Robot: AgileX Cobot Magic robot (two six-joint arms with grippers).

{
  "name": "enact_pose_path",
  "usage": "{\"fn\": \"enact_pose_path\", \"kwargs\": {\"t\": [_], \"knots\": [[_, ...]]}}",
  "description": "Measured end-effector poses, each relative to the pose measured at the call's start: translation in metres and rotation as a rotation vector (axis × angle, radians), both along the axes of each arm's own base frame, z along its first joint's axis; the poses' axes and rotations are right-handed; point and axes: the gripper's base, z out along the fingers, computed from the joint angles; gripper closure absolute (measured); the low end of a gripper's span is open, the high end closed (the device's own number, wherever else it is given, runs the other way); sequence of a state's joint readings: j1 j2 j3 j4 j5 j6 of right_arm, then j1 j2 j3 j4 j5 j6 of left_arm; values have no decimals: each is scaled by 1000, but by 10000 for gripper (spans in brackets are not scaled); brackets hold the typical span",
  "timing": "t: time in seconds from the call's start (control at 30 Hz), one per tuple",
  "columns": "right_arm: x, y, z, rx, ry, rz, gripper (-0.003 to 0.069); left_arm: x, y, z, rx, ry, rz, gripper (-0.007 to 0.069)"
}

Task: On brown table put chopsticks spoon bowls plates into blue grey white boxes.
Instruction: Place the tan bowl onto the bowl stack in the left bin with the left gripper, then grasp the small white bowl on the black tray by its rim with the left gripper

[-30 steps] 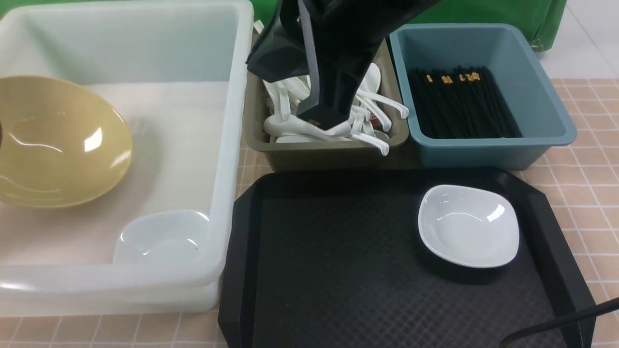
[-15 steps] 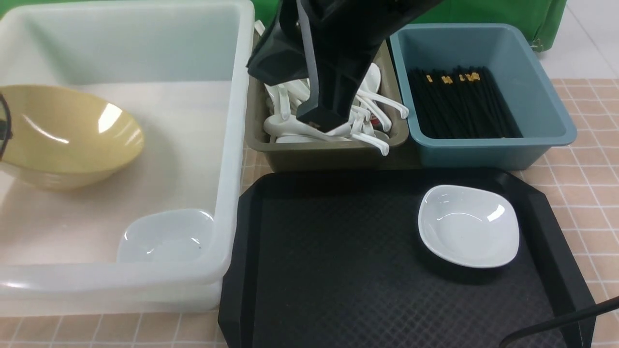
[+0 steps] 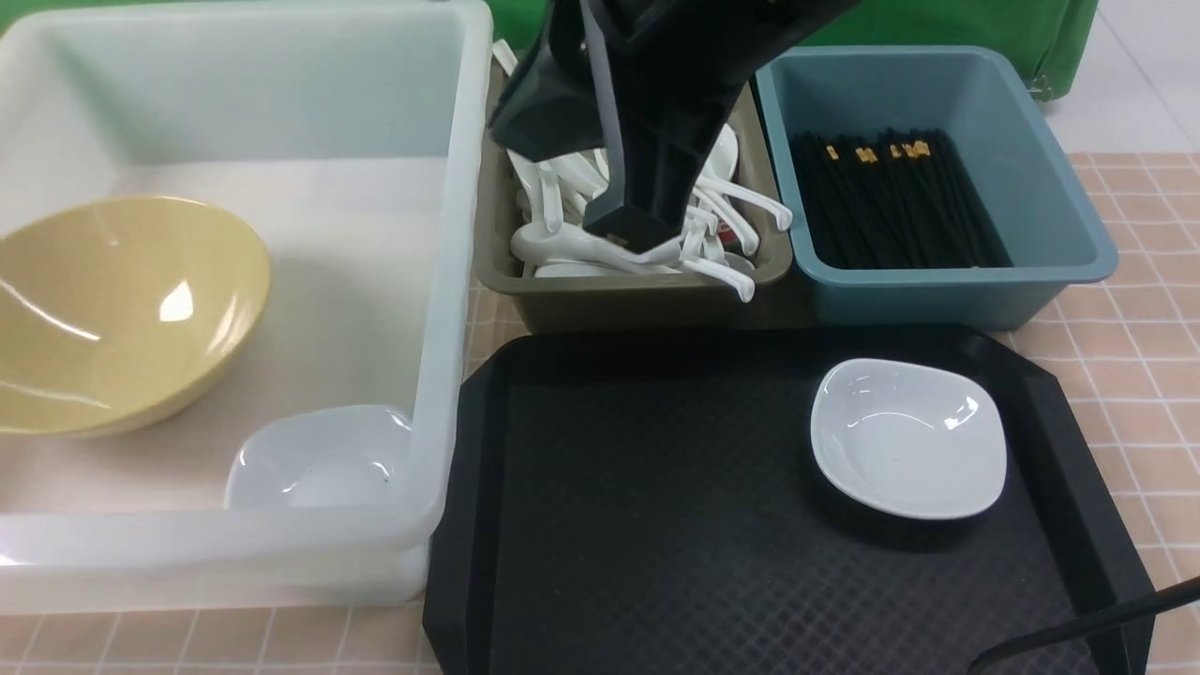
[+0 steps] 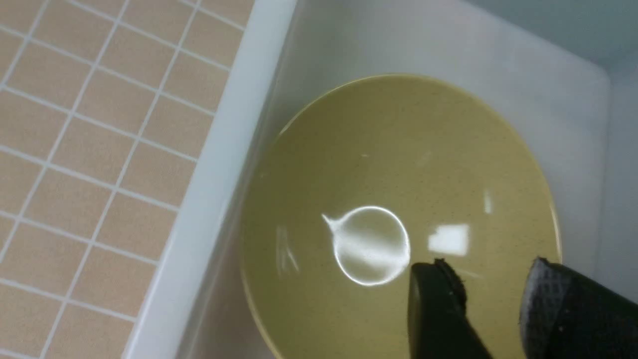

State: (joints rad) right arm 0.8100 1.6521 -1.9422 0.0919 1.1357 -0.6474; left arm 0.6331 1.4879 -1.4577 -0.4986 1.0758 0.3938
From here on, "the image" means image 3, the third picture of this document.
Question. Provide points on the small white dish in tub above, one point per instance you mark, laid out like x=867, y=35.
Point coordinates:
x=349, y=456

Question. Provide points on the white spoon front of bin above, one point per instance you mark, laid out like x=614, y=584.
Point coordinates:
x=732, y=270

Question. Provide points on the yellow noodle bowl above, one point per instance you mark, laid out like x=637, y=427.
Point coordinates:
x=120, y=313

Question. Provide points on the green cloth backdrop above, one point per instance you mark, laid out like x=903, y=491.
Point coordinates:
x=1043, y=40

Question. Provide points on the large white plastic tub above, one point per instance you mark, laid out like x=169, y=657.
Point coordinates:
x=349, y=136

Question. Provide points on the blue chopstick bin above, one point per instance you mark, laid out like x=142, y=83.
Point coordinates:
x=1041, y=212

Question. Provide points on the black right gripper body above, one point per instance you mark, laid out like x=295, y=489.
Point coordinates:
x=686, y=54

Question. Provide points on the white spoon left side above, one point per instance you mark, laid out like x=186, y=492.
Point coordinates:
x=540, y=184

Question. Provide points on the pile of black chopsticks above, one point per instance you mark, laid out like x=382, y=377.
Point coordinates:
x=903, y=201

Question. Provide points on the olive brown spoon bin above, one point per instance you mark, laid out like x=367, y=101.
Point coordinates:
x=605, y=304

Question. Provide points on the white square sauce dish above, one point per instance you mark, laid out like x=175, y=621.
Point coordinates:
x=908, y=440

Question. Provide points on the white spoon right side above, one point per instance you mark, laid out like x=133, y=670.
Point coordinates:
x=719, y=170

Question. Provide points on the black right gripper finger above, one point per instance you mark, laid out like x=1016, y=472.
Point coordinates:
x=651, y=177

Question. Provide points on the black serving tray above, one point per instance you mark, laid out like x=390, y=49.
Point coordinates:
x=648, y=503

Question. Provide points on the long white spoon handle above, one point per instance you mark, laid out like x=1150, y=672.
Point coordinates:
x=505, y=56

